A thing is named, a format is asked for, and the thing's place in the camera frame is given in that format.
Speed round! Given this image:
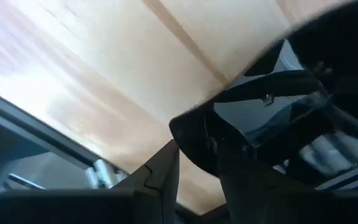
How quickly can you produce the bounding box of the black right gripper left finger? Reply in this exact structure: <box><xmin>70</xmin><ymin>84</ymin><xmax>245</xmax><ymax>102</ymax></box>
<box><xmin>0</xmin><ymin>139</ymin><xmax>180</xmax><ymax>224</ymax></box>

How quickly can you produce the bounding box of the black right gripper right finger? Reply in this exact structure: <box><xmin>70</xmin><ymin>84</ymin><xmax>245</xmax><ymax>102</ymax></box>
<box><xmin>218</xmin><ymin>155</ymin><xmax>358</xmax><ymax>224</ymax></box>

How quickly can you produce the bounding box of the black square mini plate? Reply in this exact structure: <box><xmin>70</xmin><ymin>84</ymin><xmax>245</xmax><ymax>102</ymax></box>
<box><xmin>168</xmin><ymin>0</ymin><xmax>358</xmax><ymax>187</ymax></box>

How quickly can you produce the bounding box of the gray perforated metal riser shelf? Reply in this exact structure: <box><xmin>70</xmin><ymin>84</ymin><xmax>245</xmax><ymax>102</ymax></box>
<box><xmin>0</xmin><ymin>85</ymin><xmax>127</xmax><ymax>191</ymax></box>

